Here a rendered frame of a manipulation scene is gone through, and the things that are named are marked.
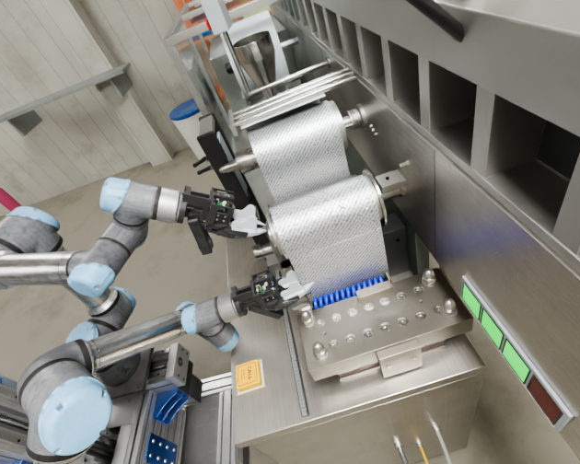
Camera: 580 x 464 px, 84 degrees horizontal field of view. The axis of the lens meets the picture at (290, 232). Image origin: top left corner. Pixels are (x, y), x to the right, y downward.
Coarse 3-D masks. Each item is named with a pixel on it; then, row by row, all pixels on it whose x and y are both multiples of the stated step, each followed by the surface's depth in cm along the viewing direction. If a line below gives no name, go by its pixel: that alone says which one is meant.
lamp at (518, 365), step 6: (510, 348) 52; (504, 354) 55; (510, 354) 53; (516, 354) 50; (510, 360) 53; (516, 360) 51; (516, 366) 52; (522, 366) 50; (516, 372) 53; (522, 372) 51; (522, 378) 52
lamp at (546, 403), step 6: (534, 378) 48; (534, 384) 48; (534, 390) 49; (540, 390) 47; (534, 396) 50; (540, 396) 48; (546, 396) 46; (540, 402) 48; (546, 402) 47; (552, 402) 45; (546, 408) 47; (552, 408) 46; (546, 414) 48; (552, 414) 46; (558, 414) 45; (552, 420) 47
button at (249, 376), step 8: (256, 360) 95; (240, 368) 95; (248, 368) 94; (256, 368) 93; (240, 376) 93; (248, 376) 92; (256, 376) 92; (240, 384) 91; (248, 384) 91; (256, 384) 91
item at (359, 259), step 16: (352, 240) 79; (368, 240) 80; (304, 256) 79; (320, 256) 80; (336, 256) 82; (352, 256) 83; (368, 256) 84; (384, 256) 85; (304, 272) 83; (320, 272) 84; (336, 272) 86; (352, 272) 87; (368, 272) 88; (384, 272) 89; (320, 288) 89; (336, 288) 90
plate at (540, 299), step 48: (336, 96) 117; (384, 144) 81; (432, 144) 56; (432, 192) 62; (480, 192) 46; (432, 240) 72; (480, 240) 51; (528, 240) 39; (480, 288) 57; (528, 288) 42; (576, 288) 34; (528, 336) 46; (576, 336) 36; (576, 384) 40; (576, 432) 43
